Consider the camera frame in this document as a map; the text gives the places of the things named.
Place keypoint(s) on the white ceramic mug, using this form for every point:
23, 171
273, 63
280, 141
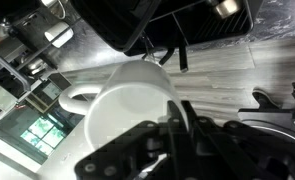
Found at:
136, 91

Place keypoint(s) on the small white cup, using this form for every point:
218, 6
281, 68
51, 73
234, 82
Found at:
59, 34

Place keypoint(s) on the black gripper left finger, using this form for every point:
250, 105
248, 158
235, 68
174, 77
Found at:
128, 155

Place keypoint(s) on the black dish drying rack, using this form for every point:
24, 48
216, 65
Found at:
143, 27

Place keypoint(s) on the black equipment table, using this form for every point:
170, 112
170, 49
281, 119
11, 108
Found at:
269, 117

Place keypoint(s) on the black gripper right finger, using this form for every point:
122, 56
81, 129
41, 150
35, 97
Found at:
192, 153

